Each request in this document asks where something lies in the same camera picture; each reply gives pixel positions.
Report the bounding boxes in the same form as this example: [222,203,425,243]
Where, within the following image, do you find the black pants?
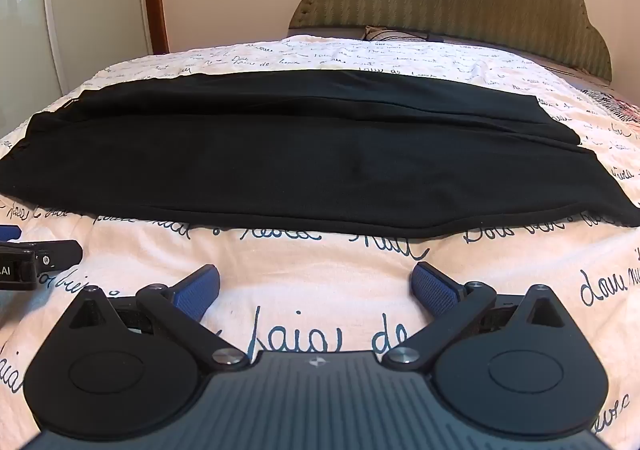
[0,69,640,238]

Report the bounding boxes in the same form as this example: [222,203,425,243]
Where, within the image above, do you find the white script-print bedsheet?
[0,35,640,450]

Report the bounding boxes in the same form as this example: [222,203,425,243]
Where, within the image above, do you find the patterned pillow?
[361,25,451,43]

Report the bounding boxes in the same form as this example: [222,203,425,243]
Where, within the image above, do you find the pink patterned blanket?
[580,87,640,131]

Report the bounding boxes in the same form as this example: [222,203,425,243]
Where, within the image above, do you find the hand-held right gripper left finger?
[67,264,249,372]

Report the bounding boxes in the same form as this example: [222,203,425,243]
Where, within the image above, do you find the white floral wardrobe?
[0,0,155,131]

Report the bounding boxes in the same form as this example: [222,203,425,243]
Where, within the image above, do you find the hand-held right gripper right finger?
[382,261,568,372]

